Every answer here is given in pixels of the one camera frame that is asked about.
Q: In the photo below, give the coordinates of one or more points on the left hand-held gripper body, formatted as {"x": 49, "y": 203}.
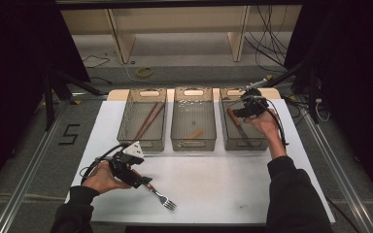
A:
{"x": 123, "y": 168}

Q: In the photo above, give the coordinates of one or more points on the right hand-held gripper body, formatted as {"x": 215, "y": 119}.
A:
{"x": 254, "y": 103}

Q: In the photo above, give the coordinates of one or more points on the translucent grey plastic bin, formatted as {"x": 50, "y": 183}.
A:
{"x": 193, "y": 113}
{"x": 128, "y": 121}
{"x": 255, "y": 136}

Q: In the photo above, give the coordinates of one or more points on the brown wooden chopstick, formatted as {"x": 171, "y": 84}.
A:
{"x": 147, "y": 119}
{"x": 153, "y": 118}

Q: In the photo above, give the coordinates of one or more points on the person's left hand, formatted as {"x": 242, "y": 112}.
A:
{"x": 100, "y": 178}

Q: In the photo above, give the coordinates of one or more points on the person's right hand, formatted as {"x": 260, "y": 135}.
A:
{"x": 267, "y": 124}

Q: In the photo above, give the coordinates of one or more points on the black tripod stand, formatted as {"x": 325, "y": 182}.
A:
{"x": 49, "y": 103}
{"x": 312, "y": 93}

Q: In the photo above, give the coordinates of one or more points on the white table cover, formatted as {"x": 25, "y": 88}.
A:
{"x": 207, "y": 181}

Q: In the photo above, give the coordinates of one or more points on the yellow tape roll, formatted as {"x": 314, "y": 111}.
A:
{"x": 139, "y": 73}

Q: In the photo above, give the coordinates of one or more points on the black curtain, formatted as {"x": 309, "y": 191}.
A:
{"x": 13, "y": 64}
{"x": 353, "y": 64}

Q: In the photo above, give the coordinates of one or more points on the beige wooden desk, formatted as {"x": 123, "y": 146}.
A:
{"x": 123, "y": 39}

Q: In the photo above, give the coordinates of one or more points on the aluminium floor rail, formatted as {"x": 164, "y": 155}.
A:
{"x": 340, "y": 174}
{"x": 29, "y": 171}

